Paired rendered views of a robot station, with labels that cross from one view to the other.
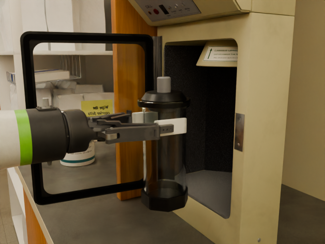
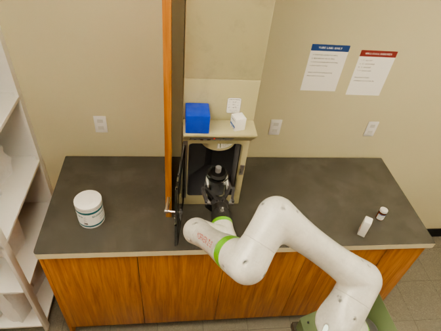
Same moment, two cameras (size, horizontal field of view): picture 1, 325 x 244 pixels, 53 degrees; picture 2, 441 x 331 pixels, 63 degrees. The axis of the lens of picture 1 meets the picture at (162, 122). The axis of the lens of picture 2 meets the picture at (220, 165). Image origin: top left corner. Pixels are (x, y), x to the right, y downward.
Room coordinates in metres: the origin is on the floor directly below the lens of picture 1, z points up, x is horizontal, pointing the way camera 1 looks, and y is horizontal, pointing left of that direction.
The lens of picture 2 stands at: (0.20, 1.17, 2.44)
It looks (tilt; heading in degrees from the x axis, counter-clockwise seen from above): 42 degrees down; 291
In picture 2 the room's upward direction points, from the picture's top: 7 degrees clockwise
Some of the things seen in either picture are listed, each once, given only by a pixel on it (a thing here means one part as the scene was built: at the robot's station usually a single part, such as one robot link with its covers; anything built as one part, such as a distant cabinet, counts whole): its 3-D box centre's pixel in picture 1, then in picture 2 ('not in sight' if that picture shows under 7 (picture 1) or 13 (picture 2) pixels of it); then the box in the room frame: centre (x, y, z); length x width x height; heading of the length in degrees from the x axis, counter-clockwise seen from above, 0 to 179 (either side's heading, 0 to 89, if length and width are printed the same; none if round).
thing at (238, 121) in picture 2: not in sight; (237, 121); (0.61, -0.06, 1.54); 0.05 x 0.05 x 0.06; 47
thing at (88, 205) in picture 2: not in sight; (89, 209); (1.19, 0.33, 1.01); 0.13 x 0.13 x 0.15
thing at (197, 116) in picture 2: not in sight; (197, 117); (0.76, 0.03, 1.55); 0.10 x 0.10 x 0.09; 31
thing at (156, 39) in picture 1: (157, 113); (184, 172); (0.83, 0.01, 1.19); 0.03 x 0.02 x 0.39; 31
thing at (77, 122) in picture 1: (88, 129); (220, 205); (0.57, 0.14, 1.21); 0.09 x 0.08 x 0.07; 121
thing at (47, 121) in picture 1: (46, 132); (221, 217); (0.54, 0.20, 1.21); 0.09 x 0.06 x 0.12; 31
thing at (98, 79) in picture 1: (95, 118); (179, 196); (0.77, 0.16, 1.19); 0.30 x 0.01 x 0.40; 113
